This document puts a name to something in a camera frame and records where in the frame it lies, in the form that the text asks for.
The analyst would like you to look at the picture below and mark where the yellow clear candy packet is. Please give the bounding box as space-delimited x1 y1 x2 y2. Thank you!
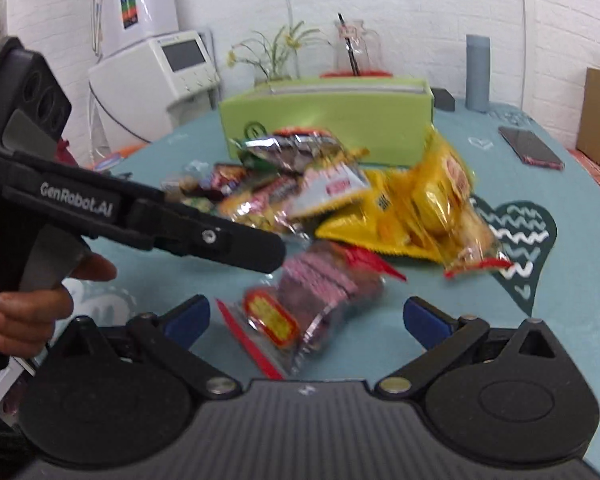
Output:
220 180 311 241

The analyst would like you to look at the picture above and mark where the glass jar with straw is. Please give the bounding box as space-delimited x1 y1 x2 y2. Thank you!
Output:
332 19 383 77

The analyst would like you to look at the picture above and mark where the red bottle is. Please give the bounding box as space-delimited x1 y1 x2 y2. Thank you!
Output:
55 137 81 166

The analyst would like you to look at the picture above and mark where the brown biscuit clear packet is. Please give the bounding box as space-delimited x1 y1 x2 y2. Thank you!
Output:
215 242 406 380

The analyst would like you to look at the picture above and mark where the white water purifier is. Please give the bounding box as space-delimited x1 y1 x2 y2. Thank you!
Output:
92 0 181 58

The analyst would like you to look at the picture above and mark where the flat yellow snack bag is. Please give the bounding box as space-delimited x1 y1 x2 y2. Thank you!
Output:
314 167 448 265

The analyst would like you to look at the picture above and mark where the plant with yellow flowers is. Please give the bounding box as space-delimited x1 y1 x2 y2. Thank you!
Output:
226 22 331 83

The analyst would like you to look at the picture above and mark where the small black box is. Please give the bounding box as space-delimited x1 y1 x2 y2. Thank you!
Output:
431 87 456 112

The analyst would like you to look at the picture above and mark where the clear bun packet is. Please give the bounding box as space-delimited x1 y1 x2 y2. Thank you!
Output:
162 172 206 206

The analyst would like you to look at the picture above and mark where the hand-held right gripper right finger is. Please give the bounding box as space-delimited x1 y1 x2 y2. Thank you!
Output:
375 296 563 401

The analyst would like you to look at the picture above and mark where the round blue white container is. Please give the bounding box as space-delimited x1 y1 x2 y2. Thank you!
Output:
94 155 131 171

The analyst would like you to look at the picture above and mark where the red tray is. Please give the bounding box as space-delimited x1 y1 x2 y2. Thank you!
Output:
320 70 393 79

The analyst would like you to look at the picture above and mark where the white red snack packet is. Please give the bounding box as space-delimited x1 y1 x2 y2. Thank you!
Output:
292 162 373 218

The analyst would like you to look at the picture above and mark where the orange stool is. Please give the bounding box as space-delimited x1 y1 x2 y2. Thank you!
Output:
92 142 151 161

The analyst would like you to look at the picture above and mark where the teal printed tablecloth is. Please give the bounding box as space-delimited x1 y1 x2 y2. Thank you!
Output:
75 97 600 391

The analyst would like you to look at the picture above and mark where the white machine with screen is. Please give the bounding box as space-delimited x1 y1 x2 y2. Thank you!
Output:
87 30 222 146

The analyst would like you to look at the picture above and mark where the black straw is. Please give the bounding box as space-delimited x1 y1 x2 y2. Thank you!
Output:
337 12 358 76

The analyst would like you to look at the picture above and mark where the smartphone with red case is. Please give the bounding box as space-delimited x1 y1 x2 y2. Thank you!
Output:
498 126 566 171

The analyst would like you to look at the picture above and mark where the silver orange snack packet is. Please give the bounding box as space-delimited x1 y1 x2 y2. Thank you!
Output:
240 127 371 176

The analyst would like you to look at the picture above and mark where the person's left hand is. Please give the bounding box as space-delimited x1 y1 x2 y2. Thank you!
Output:
0 252 117 361

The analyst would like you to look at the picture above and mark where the grey bottle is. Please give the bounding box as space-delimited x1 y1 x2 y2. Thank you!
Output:
466 34 492 113

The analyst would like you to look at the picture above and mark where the green cardboard box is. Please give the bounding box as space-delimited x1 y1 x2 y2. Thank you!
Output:
219 76 435 166

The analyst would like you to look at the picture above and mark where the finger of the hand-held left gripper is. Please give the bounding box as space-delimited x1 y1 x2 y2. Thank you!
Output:
127 187 287 275

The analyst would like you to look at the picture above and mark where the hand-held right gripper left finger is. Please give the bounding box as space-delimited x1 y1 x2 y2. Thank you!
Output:
60 296 243 401

